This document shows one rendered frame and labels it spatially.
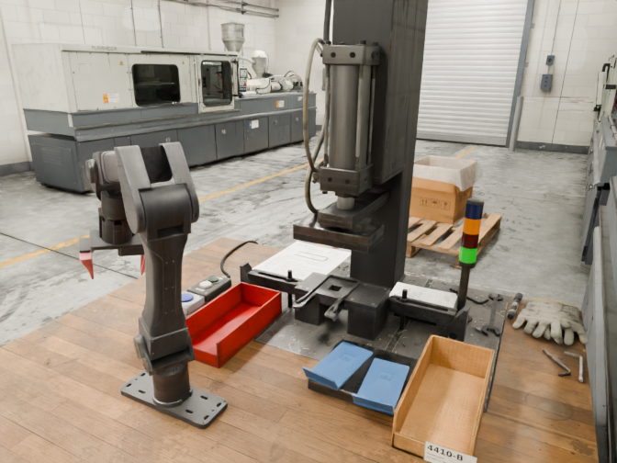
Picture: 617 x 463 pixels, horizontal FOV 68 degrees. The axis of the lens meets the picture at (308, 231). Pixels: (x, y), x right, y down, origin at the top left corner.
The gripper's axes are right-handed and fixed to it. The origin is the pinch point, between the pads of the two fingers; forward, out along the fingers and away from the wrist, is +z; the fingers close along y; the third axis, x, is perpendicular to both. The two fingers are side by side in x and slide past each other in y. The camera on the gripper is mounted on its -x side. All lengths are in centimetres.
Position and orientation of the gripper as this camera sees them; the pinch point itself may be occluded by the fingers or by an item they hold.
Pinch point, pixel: (117, 272)
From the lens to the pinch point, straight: 107.0
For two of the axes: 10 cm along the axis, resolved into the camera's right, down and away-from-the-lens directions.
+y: -9.0, 0.5, -4.4
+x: 3.9, 5.3, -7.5
